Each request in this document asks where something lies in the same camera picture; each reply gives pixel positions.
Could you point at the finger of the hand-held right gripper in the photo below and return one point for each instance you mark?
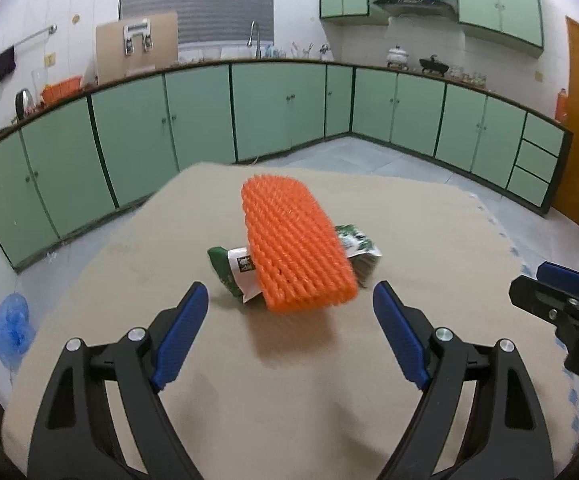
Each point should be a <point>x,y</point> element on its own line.
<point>539,297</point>
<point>569,280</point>

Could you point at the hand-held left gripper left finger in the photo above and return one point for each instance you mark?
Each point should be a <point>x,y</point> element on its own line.
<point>184,335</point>

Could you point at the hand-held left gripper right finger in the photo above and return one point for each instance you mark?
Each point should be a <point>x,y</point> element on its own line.
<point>399,335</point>

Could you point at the green snack packet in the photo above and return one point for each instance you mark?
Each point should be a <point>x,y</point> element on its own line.
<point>229,270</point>

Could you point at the orange foam fruit net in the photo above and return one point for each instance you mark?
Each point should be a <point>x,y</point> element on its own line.
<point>289,240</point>

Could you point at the beige table cover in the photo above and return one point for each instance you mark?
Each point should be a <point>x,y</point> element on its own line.
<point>294,385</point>

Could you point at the blue plastic bag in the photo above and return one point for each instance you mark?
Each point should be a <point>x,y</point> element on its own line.
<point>9,330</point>

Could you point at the orange bottle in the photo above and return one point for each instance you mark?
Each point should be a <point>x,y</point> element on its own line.
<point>561,105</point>

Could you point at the green lower kitchen cabinets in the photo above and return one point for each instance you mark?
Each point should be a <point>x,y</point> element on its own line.
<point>134,135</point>

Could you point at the green kitchen cabinets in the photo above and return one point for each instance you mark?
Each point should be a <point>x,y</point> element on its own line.
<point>494,5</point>
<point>134,135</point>

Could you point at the row of glass jars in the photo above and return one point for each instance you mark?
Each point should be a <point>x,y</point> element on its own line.
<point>469,77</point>

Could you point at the black wok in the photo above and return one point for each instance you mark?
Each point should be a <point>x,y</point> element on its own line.
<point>432,64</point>

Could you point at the orange plastic basket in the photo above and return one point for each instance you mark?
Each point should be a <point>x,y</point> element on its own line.
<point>62,91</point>

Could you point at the white cooking pot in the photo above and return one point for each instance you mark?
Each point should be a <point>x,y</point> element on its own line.
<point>398,56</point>

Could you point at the steel kettle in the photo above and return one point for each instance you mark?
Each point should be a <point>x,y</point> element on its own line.
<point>22,105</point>

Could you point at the green upper kitchen cabinets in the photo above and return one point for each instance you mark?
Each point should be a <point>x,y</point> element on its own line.
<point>494,5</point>

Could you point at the cardboard box with dispenser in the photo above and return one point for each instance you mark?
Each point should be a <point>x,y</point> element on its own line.
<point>112,55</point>

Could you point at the kitchen faucet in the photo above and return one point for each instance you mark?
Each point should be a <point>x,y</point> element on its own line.
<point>254,35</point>

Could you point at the range hood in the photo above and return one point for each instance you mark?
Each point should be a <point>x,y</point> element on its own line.
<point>414,6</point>

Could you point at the dark towel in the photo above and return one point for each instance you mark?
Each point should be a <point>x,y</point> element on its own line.
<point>2,65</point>

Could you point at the grey window blind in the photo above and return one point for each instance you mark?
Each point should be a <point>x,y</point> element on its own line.
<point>199,0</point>

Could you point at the metal bracket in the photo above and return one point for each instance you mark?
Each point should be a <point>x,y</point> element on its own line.
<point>136,27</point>

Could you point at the metal towel rail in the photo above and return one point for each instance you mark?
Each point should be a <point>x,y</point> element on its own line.
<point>34,36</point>

